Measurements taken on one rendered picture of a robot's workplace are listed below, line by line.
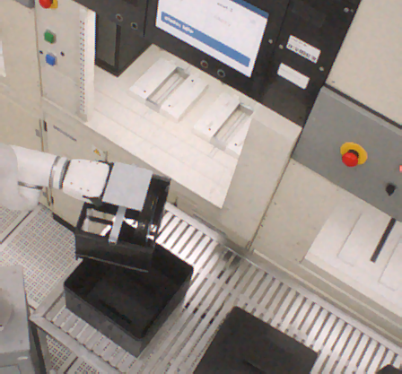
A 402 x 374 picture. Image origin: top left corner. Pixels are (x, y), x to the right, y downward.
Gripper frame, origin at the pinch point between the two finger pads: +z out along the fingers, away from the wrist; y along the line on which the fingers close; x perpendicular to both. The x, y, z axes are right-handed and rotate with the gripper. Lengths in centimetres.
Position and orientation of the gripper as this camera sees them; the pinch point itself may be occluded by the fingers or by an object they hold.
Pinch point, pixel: (125, 189)
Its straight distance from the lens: 159.8
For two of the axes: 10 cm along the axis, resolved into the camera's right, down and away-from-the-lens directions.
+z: 9.7, 2.3, -0.3
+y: -2.1, 7.9, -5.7
